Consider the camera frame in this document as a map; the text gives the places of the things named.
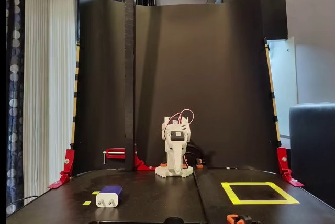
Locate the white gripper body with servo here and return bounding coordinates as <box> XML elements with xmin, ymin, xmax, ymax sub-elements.
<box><xmin>163</xmin><ymin>125</ymin><xmax>190</xmax><ymax>145</ymax></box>

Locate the white fixed gripper finger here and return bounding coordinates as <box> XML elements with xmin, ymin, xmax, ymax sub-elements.
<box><xmin>165</xmin><ymin>143</ymin><xmax>176</xmax><ymax>176</ymax></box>

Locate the white moving gripper finger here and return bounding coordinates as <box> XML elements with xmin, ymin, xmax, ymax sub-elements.
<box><xmin>175</xmin><ymin>142</ymin><xmax>188</xmax><ymax>176</ymax></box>

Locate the blue and white charger block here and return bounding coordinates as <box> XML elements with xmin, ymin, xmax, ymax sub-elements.
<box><xmin>95</xmin><ymin>185</ymin><xmax>124</xmax><ymax>208</ymax></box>

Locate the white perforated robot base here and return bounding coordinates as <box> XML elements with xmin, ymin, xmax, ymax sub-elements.
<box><xmin>155</xmin><ymin>162</ymin><xmax>194</xmax><ymax>179</ymax></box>

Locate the red screw clamp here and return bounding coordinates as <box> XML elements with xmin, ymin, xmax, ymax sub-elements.
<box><xmin>102</xmin><ymin>147</ymin><xmax>126</xmax><ymax>164</ymax></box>

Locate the black backdrop sheet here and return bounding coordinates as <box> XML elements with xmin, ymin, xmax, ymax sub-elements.
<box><xmin>72</xmin><ymin>0</ymin><xmax>289</xmax><ymax>177</ymax></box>

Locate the yellow tape square outline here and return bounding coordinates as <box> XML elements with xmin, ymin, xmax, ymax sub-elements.
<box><xmin>220</xmin><ymin>181</ymin><xmax>300</xmax><ymax>206</ymax></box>

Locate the wooden stick with black bands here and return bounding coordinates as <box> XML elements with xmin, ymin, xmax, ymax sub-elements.
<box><xmin>263</xmin><ymin>37</ymin><xmax>282</xmax><ymax>148</ymax></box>
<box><xmin>70</xmin><ymin>44</ymin><xmax>80</xmax><ymax>148</ymax></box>

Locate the white pleated curtain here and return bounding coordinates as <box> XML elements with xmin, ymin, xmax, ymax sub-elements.
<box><xmin>23</xmin><ymin>0</ymin><xmax>79</xmax><ymax>205</ymax></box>

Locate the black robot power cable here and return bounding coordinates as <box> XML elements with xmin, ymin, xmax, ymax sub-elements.
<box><xmin>186</xmin><ymin>142</ymin><xmax>210</xmax><ymax>166</ymax></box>

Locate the red white black servo cable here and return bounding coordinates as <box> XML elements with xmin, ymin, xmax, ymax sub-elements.
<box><xmin>170</xmin><ymin>108</ymin><xmax>195</xmax><ymax>126</ymax></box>

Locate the red pole foot bracket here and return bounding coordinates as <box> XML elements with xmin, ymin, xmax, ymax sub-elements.
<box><xmin>133</xmin><ymin>142</ymin><xmax>155</xmax><ymax>172</ymax></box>

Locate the black vertical camera pole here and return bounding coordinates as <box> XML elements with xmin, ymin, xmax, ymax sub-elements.
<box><xmin>124</xmin><ymin>0</ymin><xmax>136</xmax><ymax>172</ymax></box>

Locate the red plastic bracket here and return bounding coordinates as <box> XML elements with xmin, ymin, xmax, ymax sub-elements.
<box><xmin>47</xmin><ymin>148</ymin><xmax>76</xmax><ymax>189</ymax></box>
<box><xmin>276</xmin><ymin>147</ymin><xmax>305</xmax><ymax>188</ymax></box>

